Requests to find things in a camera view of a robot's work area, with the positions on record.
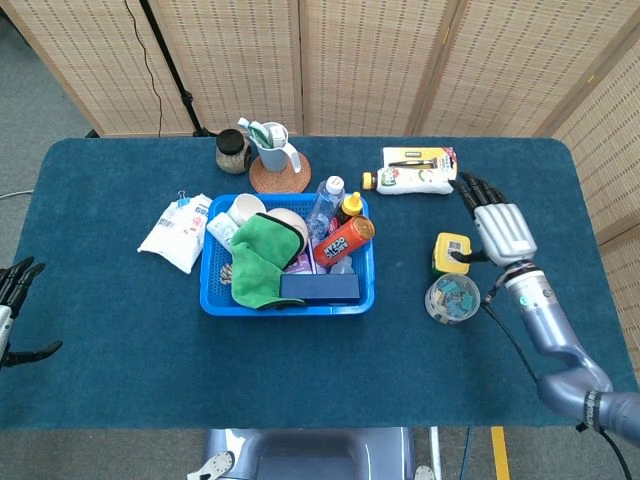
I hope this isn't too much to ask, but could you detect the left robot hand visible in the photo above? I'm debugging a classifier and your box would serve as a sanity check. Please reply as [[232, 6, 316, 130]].
[[0, 256, 64, 369]]

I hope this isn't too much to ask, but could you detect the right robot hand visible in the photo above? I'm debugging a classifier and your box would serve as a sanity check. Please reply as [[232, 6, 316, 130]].
[[451, 172, 539, 269]]

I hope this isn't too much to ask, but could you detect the yellow green box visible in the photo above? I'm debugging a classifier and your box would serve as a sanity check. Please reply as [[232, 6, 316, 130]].
[[430, 232, 472, 279]]

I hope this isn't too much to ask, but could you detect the clear tub of binder clips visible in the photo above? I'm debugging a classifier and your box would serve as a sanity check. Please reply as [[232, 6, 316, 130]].
[[424, 272, 482, 326]]

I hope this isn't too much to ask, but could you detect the white plastic bag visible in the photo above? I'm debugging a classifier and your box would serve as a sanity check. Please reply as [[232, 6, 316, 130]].
[[137, 192, 214, 275]]

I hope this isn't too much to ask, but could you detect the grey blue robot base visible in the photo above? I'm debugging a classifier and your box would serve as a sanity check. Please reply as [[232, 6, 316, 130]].
[[187, 427, 441, 480]]

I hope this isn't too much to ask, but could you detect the dark blue rectangular box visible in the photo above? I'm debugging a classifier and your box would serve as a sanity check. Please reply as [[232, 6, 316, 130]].
[[279, 273, 361, 302]]

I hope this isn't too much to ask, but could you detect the white rolled package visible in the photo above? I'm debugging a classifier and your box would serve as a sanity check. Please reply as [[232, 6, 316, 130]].
[[362, 167, 457, 196]]

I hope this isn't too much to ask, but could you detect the razor blister pack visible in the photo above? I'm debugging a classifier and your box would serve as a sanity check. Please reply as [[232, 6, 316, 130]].
[[382, 146, 459, 181]]

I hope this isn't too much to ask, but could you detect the orange red soda can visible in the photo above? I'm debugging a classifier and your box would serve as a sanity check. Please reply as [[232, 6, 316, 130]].
[[312, 214, 376, 267]]

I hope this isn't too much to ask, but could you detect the teal felt table cover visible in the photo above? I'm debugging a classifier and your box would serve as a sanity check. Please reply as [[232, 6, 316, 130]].
[[9, 137, 639, 431]]

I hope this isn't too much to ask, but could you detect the clear plastic water bottle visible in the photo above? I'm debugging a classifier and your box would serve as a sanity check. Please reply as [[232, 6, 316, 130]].
[[305, 175, 346, 241]]

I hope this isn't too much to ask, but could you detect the blue plastic perforated basket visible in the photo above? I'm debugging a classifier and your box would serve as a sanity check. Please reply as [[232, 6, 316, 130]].
[[199, 193, 376, 317]]

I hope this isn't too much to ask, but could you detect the white round bowl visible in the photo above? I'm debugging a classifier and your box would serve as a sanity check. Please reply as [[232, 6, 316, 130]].
[[267, 207, 310, 254]]

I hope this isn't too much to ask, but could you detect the round woven brown coaster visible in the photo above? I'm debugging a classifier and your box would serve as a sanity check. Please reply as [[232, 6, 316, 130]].
[[248, 149, 312, 195]]

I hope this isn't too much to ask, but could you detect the white tube in basket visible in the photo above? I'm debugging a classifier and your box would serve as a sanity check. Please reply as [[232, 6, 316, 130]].
[[206, 211, 240, 254]]

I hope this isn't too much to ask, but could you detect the yellow floor tape strip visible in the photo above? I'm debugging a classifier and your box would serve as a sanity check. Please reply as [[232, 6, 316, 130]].
[[490, 426, 511, 480]]

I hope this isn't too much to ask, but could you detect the woven bamboo folding screen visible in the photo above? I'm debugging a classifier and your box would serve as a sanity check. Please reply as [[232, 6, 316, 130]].
[[0, 0, 640, 351]]

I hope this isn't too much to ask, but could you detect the green cloth with black trim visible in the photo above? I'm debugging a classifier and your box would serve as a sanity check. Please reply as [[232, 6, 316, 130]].
[[229, 212, 307, 311]]

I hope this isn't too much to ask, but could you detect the glass jar with black lid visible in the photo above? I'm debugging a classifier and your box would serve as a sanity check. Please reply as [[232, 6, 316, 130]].
[[215, 128, 253, 175]]

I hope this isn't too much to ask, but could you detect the black tripod stand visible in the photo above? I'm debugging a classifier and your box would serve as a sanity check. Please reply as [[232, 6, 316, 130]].
[[138, 0, 219, 139]]

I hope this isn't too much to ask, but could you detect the teal toothbrush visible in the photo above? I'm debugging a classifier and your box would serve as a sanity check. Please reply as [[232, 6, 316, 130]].
[[237, 117, 266, 149]]

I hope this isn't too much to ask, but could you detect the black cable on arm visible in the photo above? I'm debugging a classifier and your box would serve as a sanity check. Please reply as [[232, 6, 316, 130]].
[[479, 279, 634, 480]]

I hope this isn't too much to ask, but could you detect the thin black hanging cable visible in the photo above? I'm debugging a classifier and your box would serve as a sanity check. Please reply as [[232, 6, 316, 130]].
[[123, 0, 164, 139]]

